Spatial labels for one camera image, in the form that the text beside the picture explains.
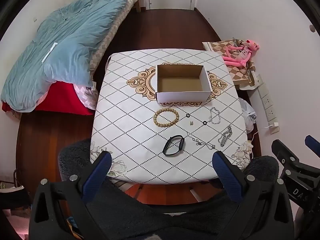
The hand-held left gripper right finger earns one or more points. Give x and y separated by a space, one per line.
227 177

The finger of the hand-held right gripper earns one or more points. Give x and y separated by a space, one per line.
313 143
285 155

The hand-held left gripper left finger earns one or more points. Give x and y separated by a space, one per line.
98 172

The black wristband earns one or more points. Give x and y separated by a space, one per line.
166 146

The cardboard box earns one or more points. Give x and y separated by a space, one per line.
183 96

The white plug charger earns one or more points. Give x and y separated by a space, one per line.
275 127

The table with diamond patterned cloth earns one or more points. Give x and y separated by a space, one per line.
130 135

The white plastic bag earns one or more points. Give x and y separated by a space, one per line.
247 115

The dark fleece clothing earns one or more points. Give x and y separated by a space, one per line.
155 220

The bed with red sheet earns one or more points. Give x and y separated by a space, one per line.
62 97

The dark cloth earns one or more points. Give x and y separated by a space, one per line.
15 195

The brown checked cushion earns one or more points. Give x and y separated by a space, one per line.
237 73

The pink plush toy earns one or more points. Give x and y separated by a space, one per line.
240 55

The light blue duvet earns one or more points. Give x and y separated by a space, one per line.
65 45

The white wall socket strip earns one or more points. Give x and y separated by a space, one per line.
267 102

